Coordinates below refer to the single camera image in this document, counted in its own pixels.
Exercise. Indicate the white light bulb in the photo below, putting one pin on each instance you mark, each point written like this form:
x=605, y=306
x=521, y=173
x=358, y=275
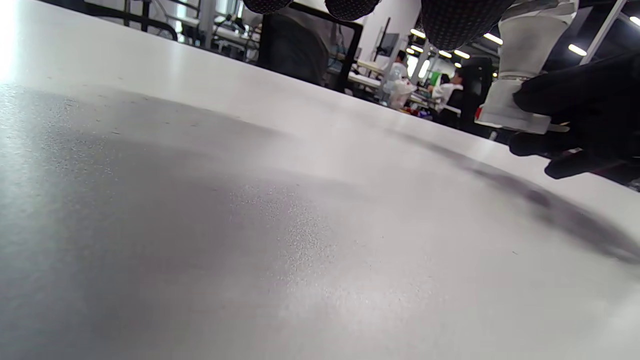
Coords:
x=530, y=45

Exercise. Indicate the person's right hand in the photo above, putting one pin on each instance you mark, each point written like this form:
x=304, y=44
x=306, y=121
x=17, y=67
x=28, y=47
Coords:
x=600, y=110

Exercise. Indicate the black mesh office chair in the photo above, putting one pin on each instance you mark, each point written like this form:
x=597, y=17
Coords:
x=295, y=50

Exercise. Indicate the silver metal pole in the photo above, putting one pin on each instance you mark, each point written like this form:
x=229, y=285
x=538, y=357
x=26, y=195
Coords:
x=206, y=22

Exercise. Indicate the person's left hand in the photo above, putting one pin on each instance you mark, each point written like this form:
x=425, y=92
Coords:
x=460, y=25

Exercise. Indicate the white plastic bag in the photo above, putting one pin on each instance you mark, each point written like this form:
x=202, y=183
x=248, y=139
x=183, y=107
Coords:
x=400, y=92

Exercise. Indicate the black monitor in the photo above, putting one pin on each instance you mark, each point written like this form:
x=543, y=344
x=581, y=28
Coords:
x=389, y=44

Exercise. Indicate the row of ceiling lights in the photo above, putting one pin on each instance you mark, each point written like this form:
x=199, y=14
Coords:
x=492, y=38

